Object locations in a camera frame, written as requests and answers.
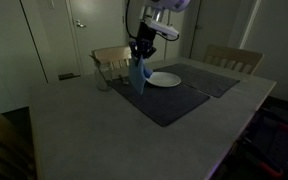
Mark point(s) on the white round plate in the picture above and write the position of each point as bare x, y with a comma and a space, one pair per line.
164, 79

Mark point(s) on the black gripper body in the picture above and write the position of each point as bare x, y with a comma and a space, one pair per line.
145, 37

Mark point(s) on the dark placemat beside plate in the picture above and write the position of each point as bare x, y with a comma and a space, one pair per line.
202, 80

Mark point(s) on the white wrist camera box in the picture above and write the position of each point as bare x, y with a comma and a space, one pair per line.
162, 28

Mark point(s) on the silver door handle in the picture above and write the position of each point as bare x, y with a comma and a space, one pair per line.
79, 24

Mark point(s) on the wooden chair foreground left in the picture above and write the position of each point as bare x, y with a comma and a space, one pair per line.
17, 159

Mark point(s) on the wooden chair far side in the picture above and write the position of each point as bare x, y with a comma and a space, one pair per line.
240, 60

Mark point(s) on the black orange clamp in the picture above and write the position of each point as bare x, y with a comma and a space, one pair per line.
260, 159

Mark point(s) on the clear glass jar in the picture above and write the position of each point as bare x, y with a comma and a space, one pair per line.
103, 76

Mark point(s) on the dark placemat under plate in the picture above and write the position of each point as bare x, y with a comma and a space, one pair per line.
163, 106

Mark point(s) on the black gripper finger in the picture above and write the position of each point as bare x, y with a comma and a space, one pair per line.
135, 53
147, 54

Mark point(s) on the wooden chair near jar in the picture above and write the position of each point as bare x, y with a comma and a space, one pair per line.
112, 58

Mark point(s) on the blue microfiber towel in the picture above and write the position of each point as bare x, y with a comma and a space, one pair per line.
138, 74

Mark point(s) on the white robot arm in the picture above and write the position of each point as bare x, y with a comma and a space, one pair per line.
155, 9

